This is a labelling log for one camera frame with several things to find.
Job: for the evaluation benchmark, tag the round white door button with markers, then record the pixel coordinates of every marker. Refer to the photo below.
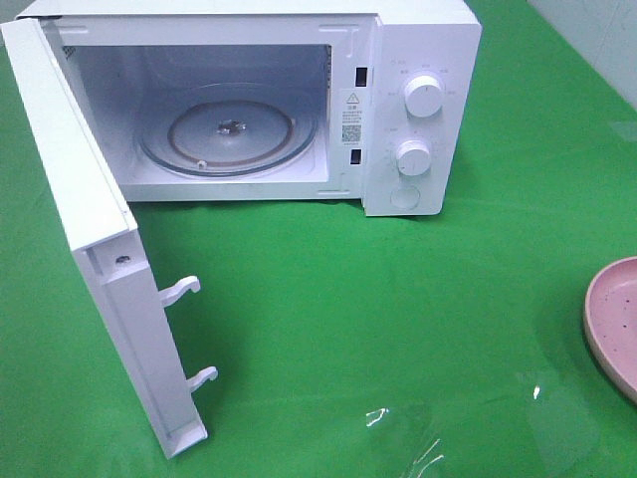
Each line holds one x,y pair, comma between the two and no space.
405,198

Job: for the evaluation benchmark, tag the white round knob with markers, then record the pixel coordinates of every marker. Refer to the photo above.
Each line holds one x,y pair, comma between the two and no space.
413,158
423,96

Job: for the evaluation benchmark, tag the white microwave door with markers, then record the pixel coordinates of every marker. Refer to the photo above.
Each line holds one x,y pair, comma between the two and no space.
103,237

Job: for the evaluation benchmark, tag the pink speckled plate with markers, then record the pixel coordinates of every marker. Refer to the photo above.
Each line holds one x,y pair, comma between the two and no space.
609,320

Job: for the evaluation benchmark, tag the green table cloth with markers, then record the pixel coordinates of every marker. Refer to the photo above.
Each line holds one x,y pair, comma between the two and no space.
348,346

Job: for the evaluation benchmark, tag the glass microwave turntable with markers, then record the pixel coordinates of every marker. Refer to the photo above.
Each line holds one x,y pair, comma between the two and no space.
228,130

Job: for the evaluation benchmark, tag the white microwave oven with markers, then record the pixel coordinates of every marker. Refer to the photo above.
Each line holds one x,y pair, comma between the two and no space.
353,57

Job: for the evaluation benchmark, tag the white wall panel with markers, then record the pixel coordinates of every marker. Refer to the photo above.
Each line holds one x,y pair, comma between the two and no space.
603,32

